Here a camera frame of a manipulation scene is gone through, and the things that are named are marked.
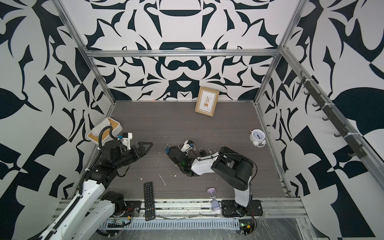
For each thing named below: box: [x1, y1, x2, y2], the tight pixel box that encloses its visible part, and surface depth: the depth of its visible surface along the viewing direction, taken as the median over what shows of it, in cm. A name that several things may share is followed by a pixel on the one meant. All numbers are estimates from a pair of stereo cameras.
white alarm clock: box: [249, 128, 267, 148], surface depth 99 cm
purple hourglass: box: [207, 187, 222, 212], surface depth 77 cm
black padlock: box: [198, 147, 207, 156], surface depth 96 cm
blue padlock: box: [165, 144, 171, 154], surface depth 96 cm
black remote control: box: [143, 181, 156, 222], surface depth 77 cm
